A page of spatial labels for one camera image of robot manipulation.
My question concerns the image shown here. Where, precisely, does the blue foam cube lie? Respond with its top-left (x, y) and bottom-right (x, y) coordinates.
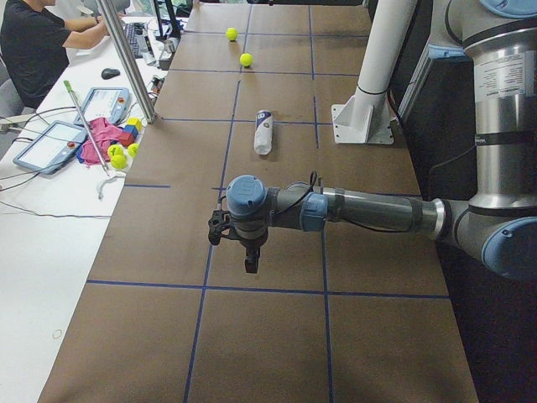
top-left (123, 124), bottom-right (138, 139)

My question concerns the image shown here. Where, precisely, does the grabber stick green tip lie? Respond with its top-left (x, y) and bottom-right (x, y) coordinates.
top-left (63, 80), bottom-right (110, 176)

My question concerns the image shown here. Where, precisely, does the black computer mouse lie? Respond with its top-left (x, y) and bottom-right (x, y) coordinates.
top-left (101, 68), bottom-right (121, 80)

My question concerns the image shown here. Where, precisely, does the white mounting post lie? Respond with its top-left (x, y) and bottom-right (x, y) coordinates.
top-left (331, 0), bottom-right (417, 144)

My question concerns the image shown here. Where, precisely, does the black keyboard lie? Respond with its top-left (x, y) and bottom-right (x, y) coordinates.
top-left (123, 23), bottom-right (143, 59)

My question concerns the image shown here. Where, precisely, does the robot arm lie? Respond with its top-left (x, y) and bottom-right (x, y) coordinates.
top-left (208, 1), bottom-right (536, 280)

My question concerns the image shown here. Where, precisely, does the spare tennis ball two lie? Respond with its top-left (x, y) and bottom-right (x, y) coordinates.
top-left (110, 154), bottom-right (128, 170)

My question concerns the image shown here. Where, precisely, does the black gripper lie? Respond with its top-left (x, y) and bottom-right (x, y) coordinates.
top-left (237, 228), bottom-right (266, 274)

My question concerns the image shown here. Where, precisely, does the far teach pendant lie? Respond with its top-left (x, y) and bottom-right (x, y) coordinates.
top-left (81, 87), bottom-right (131, 124)

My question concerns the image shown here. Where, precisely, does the pink cloth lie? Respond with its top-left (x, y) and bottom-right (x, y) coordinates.
top-left (76, 118), bottom-right (123, 165)

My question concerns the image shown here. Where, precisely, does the near teach pendant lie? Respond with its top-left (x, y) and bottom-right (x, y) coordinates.
top-left (13, 121), bottom-right (87, 175)

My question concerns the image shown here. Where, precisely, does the seated person black shirt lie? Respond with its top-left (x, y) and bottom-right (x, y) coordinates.
top-left (1, 0), bottom-right (108, 109)

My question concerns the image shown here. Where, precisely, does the spare tennis ball one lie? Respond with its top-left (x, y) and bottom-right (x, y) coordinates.
top-left (107, 144), bottom-right (124, 158)

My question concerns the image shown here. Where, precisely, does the yellow foam cube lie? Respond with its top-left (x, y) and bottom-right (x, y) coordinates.
top-left (124, 117), bottom-right (143, 132)

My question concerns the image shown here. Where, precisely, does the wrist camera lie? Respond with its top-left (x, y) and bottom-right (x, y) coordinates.
top-left (208, 209), bottom-right (237, 246)

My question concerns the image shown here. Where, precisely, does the tennis ball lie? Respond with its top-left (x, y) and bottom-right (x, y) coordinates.
top-left (225, 27), bottom-right (238, 42)
top-left (239, 53), bottom-right (253, 68)

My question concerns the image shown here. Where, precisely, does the clear tennis ball can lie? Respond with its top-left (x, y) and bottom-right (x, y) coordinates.
top-left (253, 110), bottom-right (274, 155)

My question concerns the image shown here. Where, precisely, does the teach pendant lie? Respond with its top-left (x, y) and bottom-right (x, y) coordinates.
top-left (13, 121), bottom-right (87, 175)
top-left (81, 87), bottom-right (131, 124)

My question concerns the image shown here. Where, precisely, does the spare tennis ball three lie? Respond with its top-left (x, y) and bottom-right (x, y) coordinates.
top-left (127, 143), bottom-right (139, 159)

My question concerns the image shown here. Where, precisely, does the red foam cube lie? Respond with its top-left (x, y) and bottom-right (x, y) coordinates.
top-left (118, 131), bottom-right (135, 147)

